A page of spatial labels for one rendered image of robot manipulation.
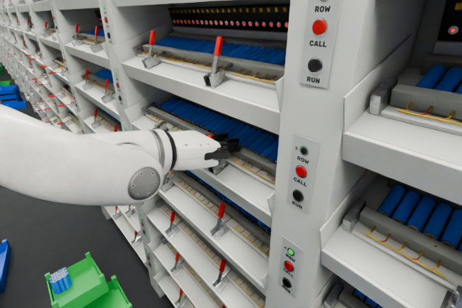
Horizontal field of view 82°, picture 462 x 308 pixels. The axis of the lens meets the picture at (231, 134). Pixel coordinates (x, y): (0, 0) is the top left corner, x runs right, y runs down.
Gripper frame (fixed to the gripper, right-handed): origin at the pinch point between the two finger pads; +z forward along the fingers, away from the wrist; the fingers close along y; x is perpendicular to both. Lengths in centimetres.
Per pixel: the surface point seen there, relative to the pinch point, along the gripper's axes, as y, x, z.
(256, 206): 14.3, -7.3, -3.3
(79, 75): -112, -2, -1
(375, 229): 32.2, -3.1, 2.9
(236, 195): 8.7, -8.0, -3.0
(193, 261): -11.9, -44.8, 5.9
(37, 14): -183, 25, -7
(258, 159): 8.1, -1.2, 2.4
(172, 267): -29, -63, 11
